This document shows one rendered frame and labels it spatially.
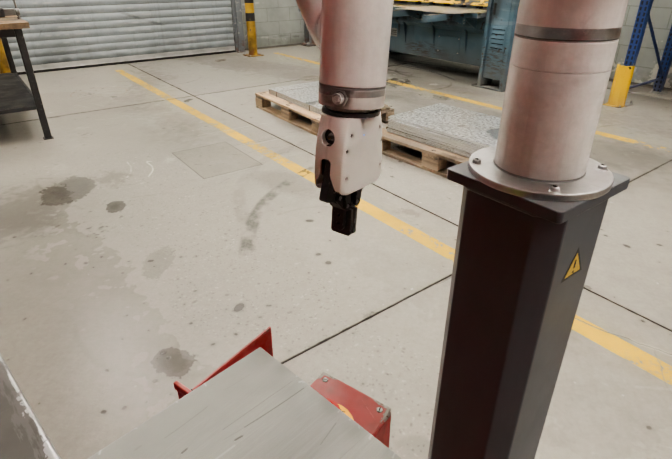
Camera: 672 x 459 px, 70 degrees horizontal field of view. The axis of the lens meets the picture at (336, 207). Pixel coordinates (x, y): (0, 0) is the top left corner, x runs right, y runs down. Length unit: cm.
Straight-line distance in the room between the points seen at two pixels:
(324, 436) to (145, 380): 155
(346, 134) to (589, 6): 30
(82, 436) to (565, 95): 158
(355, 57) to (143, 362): 154
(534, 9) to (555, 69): 7
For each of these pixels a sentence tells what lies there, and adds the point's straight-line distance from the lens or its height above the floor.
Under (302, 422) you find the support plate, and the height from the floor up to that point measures 100.
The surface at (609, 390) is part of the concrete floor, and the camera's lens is 193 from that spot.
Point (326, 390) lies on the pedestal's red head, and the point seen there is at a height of 78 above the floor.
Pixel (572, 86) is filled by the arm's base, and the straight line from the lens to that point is 65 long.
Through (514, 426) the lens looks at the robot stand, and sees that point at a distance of 90.
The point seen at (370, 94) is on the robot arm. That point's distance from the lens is 58.
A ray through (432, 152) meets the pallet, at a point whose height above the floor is 14.
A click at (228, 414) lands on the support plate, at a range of 35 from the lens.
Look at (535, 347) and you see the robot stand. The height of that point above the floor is 76.
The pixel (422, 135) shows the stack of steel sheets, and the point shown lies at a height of 20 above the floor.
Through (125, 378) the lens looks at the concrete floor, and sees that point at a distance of 188.
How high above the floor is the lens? 126
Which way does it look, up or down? 27 degrees down
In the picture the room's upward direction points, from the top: straight up
